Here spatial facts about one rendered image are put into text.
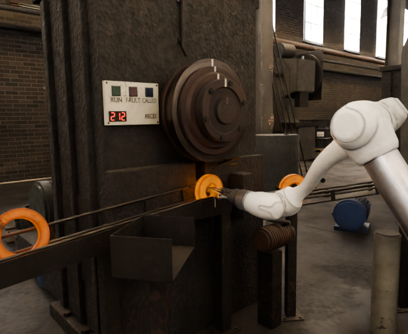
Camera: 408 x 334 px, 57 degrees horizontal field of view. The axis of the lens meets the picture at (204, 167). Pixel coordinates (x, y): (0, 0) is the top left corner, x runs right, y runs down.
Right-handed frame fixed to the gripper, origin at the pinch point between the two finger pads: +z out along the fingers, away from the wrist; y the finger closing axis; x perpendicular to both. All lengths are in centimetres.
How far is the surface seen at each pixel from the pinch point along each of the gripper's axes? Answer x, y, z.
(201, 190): 0.4, -6.6, -1.1
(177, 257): -12, -43, -32
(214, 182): 3.1, 2.3, -0.9
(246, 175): 4.9, 21.7, -3.2
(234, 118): 33.9, 6.2, -7.6
